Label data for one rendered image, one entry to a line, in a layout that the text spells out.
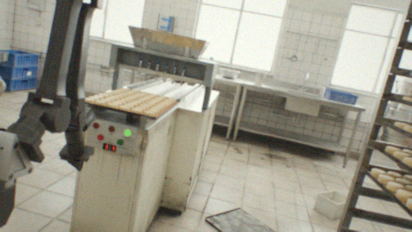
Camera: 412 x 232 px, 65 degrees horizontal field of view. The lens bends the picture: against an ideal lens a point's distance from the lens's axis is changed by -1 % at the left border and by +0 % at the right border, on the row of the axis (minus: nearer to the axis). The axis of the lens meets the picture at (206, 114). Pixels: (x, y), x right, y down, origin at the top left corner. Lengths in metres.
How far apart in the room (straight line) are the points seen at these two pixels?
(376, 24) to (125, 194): 4.82
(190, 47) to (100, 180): 1.06
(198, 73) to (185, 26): 3.31
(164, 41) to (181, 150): 0.76
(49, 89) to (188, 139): 1.46
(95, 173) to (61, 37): 0.95
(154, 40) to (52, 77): 1.43
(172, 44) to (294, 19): 3.41
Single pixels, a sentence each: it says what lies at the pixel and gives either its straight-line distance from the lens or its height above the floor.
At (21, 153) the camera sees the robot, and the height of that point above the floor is 0.95.
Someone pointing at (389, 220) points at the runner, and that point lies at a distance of 1.47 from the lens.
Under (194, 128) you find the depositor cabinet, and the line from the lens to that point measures 2.26.
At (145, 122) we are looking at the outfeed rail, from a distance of 1.56.
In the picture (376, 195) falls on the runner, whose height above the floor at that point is 0.86.
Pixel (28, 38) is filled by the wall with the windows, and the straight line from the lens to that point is 6.84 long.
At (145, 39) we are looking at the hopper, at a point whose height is 1.25.
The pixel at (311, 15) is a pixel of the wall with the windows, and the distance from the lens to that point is 5.48.
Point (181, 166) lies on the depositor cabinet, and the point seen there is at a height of 0.42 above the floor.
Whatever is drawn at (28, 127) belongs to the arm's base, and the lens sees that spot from 0.90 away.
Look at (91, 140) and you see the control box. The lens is 1.68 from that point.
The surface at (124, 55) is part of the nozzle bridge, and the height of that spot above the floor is 1.11.
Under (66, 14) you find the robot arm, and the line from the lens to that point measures 0.97.
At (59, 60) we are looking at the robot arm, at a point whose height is 1.17.
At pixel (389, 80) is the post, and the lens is 1.32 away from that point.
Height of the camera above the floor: 1.28
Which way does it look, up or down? 12 degrees down
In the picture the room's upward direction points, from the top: 11 degrees clockwise
